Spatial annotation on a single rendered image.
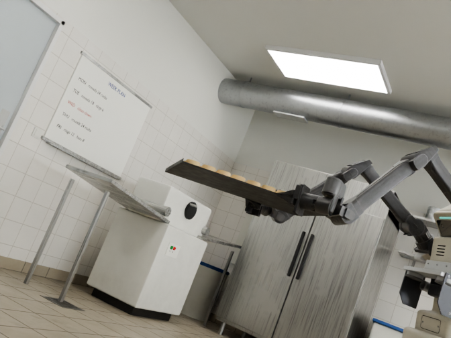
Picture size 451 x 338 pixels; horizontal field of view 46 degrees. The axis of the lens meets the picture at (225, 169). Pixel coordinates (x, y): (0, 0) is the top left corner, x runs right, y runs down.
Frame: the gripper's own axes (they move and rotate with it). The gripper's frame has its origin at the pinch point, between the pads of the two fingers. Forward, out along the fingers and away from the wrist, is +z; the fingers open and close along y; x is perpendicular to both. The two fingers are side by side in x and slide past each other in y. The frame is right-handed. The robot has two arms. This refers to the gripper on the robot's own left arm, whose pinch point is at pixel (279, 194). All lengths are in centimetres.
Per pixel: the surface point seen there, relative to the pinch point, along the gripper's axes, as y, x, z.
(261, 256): 13, 361, 175
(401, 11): -195, 203, 45
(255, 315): 74, 359, 160
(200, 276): 58, 391, 259
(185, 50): -176, 263, 291
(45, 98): -52, 115, 290
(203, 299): 82, 398, 249
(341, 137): -166, 461, 164
